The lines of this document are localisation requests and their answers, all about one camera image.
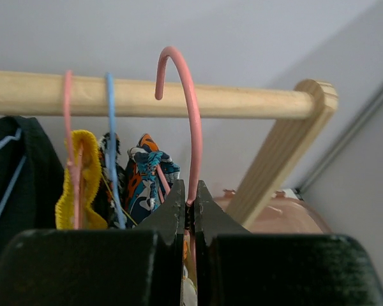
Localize blue orange patterned shorts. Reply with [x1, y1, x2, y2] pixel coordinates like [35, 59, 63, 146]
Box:
[124, 133, 199, 306]

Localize pink plastic basket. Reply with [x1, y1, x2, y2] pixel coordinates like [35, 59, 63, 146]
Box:
[212, 189, 332, 235]

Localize pink wire hanger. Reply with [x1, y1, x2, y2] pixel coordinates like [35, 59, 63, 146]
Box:
[154, 46, 203, 281]
[63, 70, 82, 230]

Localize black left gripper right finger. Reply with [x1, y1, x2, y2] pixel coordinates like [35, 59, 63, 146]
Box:
[194, 181, 383, 305]

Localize camouflage orange black shorts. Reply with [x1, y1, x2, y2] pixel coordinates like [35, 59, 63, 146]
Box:
[93, 133, 137, 229]

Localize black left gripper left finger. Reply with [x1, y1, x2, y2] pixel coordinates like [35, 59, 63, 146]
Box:
[0, 180, 185, 305]

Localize wooden clothes rack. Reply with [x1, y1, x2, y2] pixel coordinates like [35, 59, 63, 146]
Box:
[0, 71, 338, 228]

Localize blue wire hanger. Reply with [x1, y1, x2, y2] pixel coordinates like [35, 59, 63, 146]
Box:
[0, 127, 27, 218]
[105, 73, 126, 230]

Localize yellow shorts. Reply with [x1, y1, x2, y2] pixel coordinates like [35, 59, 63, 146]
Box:
[55, 129, 107, 230]

